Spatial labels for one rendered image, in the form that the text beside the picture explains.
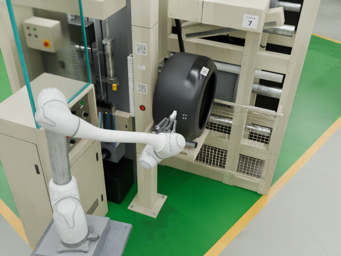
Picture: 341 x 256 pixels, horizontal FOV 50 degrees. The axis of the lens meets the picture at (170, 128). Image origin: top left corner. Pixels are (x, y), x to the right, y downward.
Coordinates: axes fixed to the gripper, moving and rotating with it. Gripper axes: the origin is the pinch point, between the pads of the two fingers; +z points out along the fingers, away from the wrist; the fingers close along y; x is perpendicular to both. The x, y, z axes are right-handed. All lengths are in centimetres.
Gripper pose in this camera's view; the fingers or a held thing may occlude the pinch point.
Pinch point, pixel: (173, 116)
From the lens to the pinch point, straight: 222.7
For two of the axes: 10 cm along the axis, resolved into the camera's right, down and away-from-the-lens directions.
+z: 3.7, -6.6, 6.6
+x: 0.2, 7.1, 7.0
